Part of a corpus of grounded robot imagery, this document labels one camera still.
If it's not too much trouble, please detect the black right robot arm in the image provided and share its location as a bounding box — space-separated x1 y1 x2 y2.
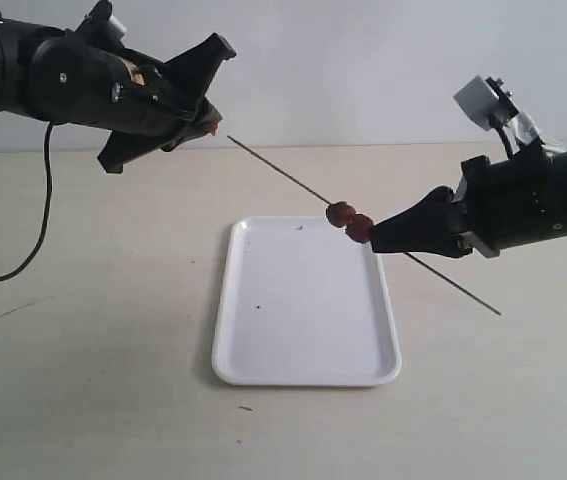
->
370 142 567 258

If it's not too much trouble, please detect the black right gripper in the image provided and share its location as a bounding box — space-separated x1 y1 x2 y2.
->
370 144 567 258

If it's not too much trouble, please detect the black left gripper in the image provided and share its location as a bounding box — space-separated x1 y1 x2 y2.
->
27 1 237 174

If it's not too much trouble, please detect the white rectangular plastic tray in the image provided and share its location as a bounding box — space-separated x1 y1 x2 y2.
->
211 216 402 388

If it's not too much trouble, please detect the thin metal skewer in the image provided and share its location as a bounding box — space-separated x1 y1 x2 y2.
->
225 134 502 317

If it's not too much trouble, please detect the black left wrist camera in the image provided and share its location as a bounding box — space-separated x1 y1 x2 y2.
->
105 14 127 40

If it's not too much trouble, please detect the red meat chunk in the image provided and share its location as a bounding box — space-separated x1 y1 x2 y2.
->
201 118 222 136
345 213 374 244
325 201 356 228

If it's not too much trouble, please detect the black right camera cable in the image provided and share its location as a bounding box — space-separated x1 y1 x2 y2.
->
492 122 524 161

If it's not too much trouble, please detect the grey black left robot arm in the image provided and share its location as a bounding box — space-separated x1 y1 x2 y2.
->
0 1 236 174

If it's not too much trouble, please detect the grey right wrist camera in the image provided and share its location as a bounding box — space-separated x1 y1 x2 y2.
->
453 75 541 145

